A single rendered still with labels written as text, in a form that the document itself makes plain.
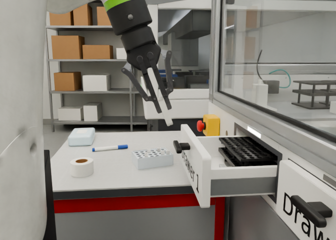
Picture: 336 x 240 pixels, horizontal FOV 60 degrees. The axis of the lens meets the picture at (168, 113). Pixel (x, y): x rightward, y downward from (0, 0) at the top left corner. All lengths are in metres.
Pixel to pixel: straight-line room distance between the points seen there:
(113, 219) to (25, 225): 0.66
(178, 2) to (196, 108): 0.53
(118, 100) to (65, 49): 1.15
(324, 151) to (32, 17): 0.43
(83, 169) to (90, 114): 3.72
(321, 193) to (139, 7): 0.49
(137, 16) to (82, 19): 3.88
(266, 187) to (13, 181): 0.52
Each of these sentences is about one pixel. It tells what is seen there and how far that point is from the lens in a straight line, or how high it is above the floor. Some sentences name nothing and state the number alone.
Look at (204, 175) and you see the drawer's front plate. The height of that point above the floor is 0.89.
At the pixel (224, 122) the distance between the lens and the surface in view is 0.98.
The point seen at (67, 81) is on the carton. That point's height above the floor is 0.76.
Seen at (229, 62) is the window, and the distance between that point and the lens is 0.99.
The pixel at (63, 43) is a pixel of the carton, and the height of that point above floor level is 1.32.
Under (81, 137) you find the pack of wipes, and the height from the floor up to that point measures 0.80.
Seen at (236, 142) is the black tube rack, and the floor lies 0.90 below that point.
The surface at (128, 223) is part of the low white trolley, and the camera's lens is 0.92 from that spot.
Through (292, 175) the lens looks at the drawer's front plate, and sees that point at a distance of 0.56.
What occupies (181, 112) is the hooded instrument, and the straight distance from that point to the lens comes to 1.51.
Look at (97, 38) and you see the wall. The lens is 4.96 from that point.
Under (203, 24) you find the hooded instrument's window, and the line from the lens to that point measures 1.54.
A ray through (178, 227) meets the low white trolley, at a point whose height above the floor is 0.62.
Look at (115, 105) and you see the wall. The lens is 4.97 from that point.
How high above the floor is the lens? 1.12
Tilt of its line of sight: 11 degrees down
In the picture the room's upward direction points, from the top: straight up
